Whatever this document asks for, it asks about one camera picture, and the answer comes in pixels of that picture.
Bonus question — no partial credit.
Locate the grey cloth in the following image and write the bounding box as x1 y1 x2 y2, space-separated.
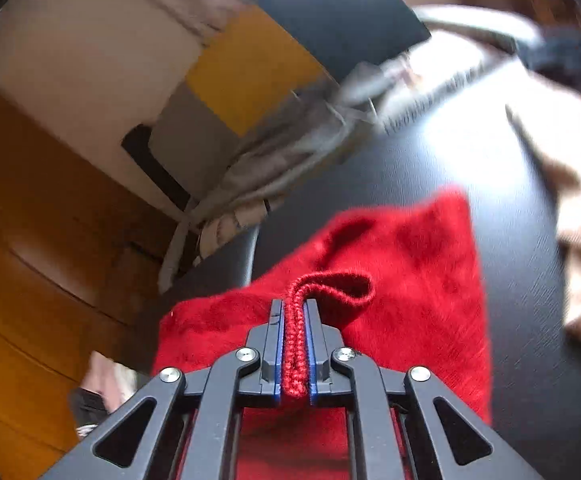
158 60 386 293

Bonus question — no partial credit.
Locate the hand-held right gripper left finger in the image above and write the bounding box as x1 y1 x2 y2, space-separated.
45 299 286 480

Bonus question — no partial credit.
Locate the person's foot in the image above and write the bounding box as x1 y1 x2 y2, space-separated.
70 351 138 442

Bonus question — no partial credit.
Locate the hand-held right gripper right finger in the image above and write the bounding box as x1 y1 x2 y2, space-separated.
305 299 546 480

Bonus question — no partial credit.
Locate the blue sofa back cushion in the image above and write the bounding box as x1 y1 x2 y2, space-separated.
255 0 431 81

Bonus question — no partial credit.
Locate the red knit sweater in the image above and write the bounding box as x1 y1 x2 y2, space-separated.
151 187 494 480

